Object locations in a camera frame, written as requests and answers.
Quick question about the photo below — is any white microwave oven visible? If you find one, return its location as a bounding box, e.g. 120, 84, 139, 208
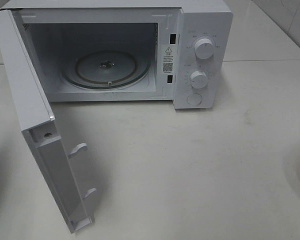
0, 0, 233, 233

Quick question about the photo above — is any glass microwave turntable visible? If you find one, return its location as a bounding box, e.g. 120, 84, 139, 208
62, 50, 151, 90

